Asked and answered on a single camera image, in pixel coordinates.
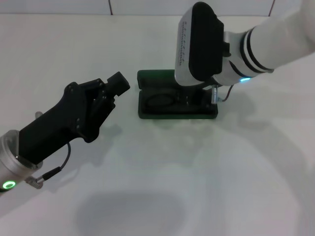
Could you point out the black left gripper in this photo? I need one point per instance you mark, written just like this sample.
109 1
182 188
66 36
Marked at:
64 123

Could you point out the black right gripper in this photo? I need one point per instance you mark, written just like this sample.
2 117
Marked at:
201 96

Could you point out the green glasses case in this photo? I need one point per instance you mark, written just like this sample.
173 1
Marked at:
157 115

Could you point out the black glasses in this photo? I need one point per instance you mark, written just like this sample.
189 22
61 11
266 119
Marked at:
149 101

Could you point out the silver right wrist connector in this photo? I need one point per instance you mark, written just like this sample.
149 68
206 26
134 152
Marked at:
215 94

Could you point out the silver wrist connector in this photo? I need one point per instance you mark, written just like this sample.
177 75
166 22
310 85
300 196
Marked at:
215 94
38 115

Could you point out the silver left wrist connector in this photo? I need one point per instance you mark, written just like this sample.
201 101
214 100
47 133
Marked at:
38 115

